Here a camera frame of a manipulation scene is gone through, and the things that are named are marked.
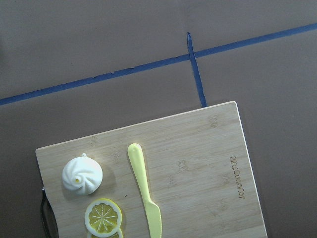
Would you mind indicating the yellow plastic knife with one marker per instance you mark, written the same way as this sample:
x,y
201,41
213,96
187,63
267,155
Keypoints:
x,y
152,210

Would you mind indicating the bamboo cutting board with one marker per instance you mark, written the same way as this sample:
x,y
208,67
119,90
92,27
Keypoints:
x,y
198,170

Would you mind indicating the white toy bun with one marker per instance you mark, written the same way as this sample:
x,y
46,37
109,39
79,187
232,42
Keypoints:
x,y
82,175

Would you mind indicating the lemon slice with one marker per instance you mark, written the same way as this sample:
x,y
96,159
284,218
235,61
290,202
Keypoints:
x,y
103,218

